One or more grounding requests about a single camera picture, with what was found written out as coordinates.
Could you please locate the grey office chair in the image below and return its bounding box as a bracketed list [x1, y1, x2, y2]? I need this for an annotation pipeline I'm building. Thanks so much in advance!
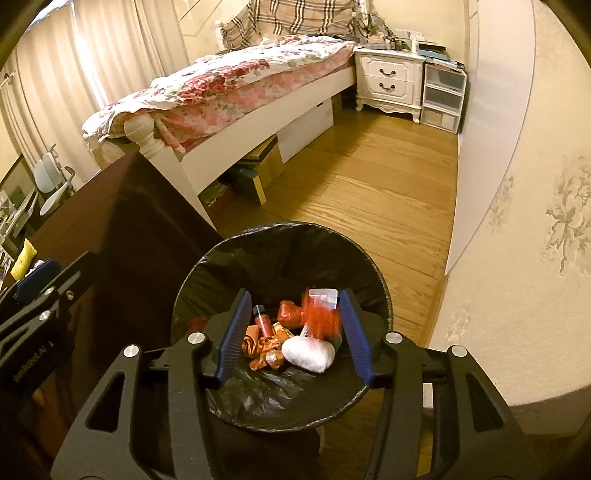
[32, 145, 77, 217]

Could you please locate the yellow and dark box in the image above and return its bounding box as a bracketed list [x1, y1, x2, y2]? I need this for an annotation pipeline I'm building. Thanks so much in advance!
[231, 138, 284, 206]

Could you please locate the cream curtain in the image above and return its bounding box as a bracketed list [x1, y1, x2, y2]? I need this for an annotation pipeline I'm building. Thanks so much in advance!
[0, 0, 218, 167]

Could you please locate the cluster of bottles and books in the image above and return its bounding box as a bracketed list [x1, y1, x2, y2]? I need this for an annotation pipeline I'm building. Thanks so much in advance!
[355, 14, 467, 65]

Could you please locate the clear plastic drawer unit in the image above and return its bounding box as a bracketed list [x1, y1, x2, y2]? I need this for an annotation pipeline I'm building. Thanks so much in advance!
[421, 60, 467, 134]

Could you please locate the white storage box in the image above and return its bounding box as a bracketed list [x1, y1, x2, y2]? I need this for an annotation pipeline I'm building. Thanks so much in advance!
[277, 99, 335, 162]

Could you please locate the dark brown wooden table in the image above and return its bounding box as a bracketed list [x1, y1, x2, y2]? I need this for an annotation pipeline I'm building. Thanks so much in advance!
[28, 150, 227, 416]

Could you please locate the red label bottle black cap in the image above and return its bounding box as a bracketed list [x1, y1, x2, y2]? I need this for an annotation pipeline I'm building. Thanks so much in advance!
[252, 304, 273, 340]

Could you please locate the red spiky ball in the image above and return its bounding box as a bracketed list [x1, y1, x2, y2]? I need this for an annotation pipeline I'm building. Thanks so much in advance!
[298, 288, 343, 343]

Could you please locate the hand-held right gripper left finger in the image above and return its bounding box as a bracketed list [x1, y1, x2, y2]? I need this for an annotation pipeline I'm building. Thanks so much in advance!
[51, 288, 252, 480]

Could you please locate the white carved nightstand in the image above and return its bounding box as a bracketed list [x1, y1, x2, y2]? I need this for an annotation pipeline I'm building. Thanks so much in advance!
[353, 46, 426, 124]

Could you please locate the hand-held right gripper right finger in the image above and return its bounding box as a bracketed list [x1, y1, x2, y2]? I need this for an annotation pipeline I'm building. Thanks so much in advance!
[339, 288, 541, 480]

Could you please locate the plaid blanket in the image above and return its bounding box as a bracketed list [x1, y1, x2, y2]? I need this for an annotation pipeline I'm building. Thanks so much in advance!
[222, 0, 365, 47]

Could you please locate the bed with floral quilt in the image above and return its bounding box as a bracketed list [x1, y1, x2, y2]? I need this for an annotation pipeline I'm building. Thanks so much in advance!
[99, 9, 358, 232]

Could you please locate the red wrapper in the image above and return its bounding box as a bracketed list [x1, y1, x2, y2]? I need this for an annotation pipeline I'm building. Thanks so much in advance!
[277, 300, 305, 328]

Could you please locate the floral quilt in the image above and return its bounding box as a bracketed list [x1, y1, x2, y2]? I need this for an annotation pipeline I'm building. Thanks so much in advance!
[82, 34, 358, 155]

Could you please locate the stack of flat books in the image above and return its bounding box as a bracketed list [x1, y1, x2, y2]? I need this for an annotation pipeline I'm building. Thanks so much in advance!
[201, 178, 241, 208]

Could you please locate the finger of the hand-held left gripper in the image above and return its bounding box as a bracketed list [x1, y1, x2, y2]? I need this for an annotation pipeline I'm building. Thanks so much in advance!
[0, 250, 103, 354]
[14, 261, 62, 301]

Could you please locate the round black-lined waste bin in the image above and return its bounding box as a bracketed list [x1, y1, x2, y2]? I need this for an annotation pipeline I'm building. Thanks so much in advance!
[170, 222, 394, 435]

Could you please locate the white plastic bag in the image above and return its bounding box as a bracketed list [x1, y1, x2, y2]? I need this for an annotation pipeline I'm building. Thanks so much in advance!
[281, 336, 335, 372]

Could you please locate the orange printed packet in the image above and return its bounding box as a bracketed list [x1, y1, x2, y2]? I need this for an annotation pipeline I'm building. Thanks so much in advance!
[247, 336, 288, 371]

